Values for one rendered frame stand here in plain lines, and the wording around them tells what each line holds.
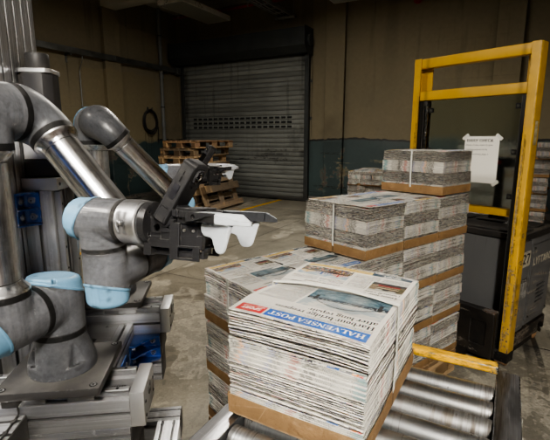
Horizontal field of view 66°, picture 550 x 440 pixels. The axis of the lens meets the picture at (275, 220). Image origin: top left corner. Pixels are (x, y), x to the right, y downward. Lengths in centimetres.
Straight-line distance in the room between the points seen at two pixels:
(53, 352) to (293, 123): 838
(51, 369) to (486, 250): 253
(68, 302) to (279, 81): 860
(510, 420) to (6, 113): 114
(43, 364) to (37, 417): 13
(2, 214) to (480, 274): 269
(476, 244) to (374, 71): 611
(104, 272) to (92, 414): 47
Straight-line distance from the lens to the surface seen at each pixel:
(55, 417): 120
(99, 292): 79
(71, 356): 111
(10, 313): 98
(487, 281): 304
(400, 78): 856
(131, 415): 114
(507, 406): 109
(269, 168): 949
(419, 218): 216
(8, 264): 97
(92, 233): 76
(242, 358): 87
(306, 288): 95
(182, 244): 67
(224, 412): 96
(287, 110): 927
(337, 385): 79
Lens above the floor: 136
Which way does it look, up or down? 11 degrees down
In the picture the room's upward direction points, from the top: straight up
